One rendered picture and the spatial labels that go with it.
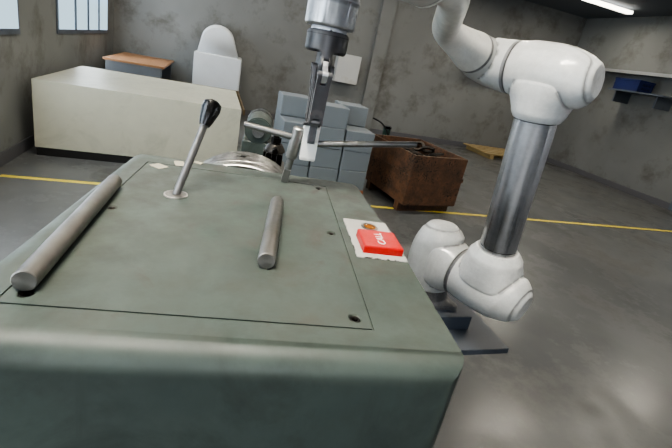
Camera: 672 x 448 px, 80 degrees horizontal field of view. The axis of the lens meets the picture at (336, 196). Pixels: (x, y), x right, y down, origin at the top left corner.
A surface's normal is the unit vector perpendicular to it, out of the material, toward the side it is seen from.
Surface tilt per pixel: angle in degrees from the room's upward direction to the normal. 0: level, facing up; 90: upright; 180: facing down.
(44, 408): 90
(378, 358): 27
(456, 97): 90
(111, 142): 90
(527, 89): 103
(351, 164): 90
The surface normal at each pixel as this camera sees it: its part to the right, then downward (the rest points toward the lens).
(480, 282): -0.69, 0.18
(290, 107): 0.27, 0.36
